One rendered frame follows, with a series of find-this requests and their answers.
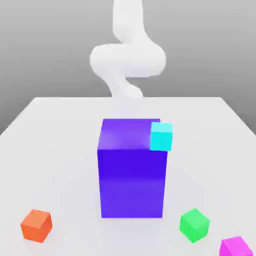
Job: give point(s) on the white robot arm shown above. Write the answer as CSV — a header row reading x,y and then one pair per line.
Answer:
x,y
128,60

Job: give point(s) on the small cyan cube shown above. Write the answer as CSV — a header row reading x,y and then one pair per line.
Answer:
x,y
161,138

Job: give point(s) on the small green cube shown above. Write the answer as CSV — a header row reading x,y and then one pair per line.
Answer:
x,y
194,225

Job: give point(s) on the small orange cube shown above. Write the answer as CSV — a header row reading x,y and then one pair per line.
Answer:
x,y
36,227

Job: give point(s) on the small magenta cube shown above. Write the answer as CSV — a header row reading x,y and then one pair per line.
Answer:
x,y
235,248

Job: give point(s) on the large purple box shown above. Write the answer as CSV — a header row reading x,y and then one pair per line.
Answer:
x,y
131,180

